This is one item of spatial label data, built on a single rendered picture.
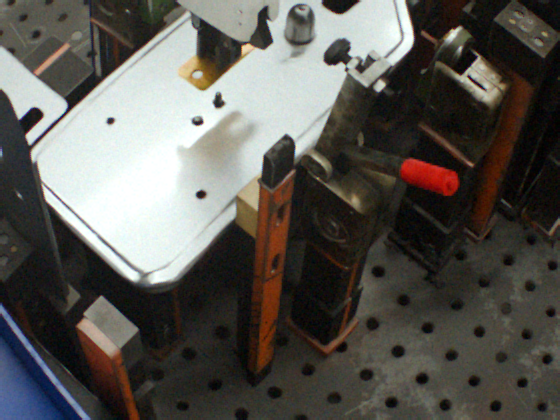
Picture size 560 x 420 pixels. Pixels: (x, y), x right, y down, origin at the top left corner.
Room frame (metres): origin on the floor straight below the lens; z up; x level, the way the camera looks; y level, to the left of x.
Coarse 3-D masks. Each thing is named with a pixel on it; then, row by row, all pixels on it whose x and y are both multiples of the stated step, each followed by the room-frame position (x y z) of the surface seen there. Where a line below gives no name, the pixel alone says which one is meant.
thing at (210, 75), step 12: (252, 48) 0.67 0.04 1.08; (192, 60) 0.65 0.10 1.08; (204, 60) 0.65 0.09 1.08; (240, 60) 0.65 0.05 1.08; (180, 72) 0.63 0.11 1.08; (192, 72) 0.63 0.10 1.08; (204, 72) 0.63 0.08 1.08; (216, 72) 0.63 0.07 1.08; (192, 84) 0.62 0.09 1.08; (204, 84) 0.62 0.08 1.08
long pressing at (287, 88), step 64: (320, 0) 0.81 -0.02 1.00; (384, 0) 0.83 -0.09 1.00; (128, 64) 0.70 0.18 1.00; (256, 64) 0.71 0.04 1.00; (320, 64) 0.72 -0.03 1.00; (64, 128) 0.61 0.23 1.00; (128, 128) 0.62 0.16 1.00; (192, 128) 0.62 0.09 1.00; (256, 128) 0.63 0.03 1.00; (320, 128) 0.63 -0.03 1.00; (64, 192) 0.54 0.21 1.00; (128, 192) 0.54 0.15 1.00; (192, 192) 0.55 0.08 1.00; (128, 256) 0.47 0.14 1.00; (192, 256) 0.48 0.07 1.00
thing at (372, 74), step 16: (336, 48) 0.57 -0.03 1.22; (336, 64) 0.57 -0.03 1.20; (352, 64) 0.57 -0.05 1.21; (368, 64) 0.57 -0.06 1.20; (384, 64) 0.57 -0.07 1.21; (352, 80) 0.55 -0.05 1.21; (368, 80) 0.55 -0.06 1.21; (384, 80) 0.56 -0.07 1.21; (352, 96) 0.55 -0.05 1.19; (368, 96) 0.55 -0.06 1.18; (384, 96) 0.55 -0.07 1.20; (336, 112) 0.56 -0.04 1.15; (352, 112) 0.55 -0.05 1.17; (368, 112) 0.57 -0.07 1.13; (336, 128) 0.55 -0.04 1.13; (352, 128) 0.56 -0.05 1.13; (320, 144) 0.56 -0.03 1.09; (336, 144) 0.55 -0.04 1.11
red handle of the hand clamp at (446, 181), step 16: (352, 144) 0.57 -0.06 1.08; (336, 160) 0.56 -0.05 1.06; (352, 160) 0.55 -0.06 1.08; (368, 160) 0.55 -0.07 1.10; (384, 160) 0.54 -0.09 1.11; (400, 160) 0.54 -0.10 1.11; (416, 160) 0.53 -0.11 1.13; (400, 176) 0.52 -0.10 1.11; (416, 176) 0.51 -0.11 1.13; (432, 176) 0.51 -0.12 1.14; (448, 176) 0.51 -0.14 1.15; (448, 192) 0.50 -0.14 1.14
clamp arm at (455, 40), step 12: (444, 36) 0.71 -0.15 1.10; (456, 36) 0.70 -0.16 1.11; (468, 36) 0.71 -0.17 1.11; (444, 48) 0.69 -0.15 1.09; (456, 48) 0.69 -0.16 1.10; (468, 48) 0.70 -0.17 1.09; (432, 60) 0.70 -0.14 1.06; (444, 60) 0.69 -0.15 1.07; (456, 60) 0.69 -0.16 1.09; (420, 72) 0.72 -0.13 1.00; (432, 72) 0.70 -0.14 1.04; (420, 84) 0.70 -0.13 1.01; (420, 96) 0.70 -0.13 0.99
